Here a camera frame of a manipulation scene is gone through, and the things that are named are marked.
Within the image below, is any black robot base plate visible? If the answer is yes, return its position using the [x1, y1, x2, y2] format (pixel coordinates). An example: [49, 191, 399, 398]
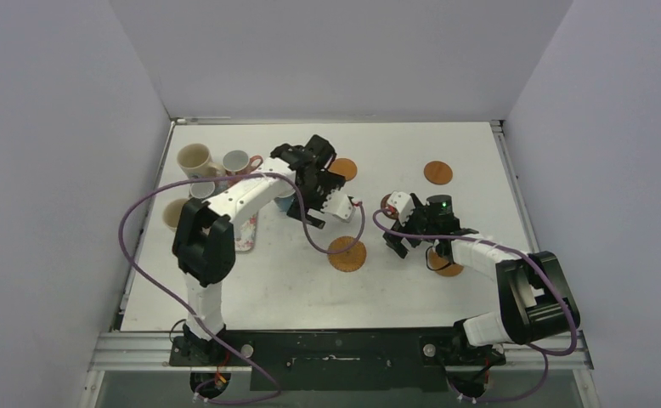
[170, 327, 506, 393]

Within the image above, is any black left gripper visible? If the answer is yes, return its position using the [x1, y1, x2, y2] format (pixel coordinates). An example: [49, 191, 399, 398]
[288, 173, 345, 229]

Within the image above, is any dark walnut wooden coaster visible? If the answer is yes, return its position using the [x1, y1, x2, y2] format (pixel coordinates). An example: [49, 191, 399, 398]
[380, 194, 398, 219]

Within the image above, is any cream cup at table edge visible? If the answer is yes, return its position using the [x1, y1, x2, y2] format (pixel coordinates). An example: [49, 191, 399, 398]
[161, 198, 188, 232]

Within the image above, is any small white cup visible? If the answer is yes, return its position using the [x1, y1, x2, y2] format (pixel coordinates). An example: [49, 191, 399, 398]
[189, 181, 217, 200]

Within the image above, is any large cream mug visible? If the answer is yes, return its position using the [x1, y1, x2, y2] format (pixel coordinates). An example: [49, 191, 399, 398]
[176, 144, 226, 179]

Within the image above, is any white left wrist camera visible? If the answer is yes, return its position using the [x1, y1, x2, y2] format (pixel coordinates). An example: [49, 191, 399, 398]
[319, 190, 356, 223]

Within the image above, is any floral rectangular tray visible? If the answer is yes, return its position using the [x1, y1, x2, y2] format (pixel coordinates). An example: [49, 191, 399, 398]
[212, 180, 258, 252]

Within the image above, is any light wooden coaster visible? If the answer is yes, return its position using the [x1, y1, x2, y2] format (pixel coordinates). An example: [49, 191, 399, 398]
[329, 158, 358, 181]
[423, 161, 454, 185]

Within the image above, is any pink mug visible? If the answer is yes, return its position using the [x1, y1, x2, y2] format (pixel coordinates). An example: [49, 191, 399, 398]
[222, 150, 263, 175]

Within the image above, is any woven rattan coaster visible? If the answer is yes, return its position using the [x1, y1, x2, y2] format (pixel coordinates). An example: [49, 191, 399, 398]
[426, 247, 464, 277]
[327, 235, 367, 273]

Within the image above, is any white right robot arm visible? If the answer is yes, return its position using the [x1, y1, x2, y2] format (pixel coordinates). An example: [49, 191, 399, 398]
[380, 191, 580, 364]

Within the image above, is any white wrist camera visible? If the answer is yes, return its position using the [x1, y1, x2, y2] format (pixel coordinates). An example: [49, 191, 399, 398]
[390, 191, 415, 224]
[319, 190, 356, 223]

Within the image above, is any blue mug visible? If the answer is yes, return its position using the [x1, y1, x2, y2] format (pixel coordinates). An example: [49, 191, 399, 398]
[274, 191, 296, 213]

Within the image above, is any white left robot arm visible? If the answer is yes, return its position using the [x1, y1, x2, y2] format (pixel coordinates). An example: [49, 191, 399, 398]
[172, 135, 354, 366]

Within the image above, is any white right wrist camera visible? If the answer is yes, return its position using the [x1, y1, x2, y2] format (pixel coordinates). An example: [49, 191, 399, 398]
[390, 191, 415, 224]

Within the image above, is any aluminium table frame rail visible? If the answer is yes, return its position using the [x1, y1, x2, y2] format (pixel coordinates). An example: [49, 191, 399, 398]
[88, 332, 593, 372]

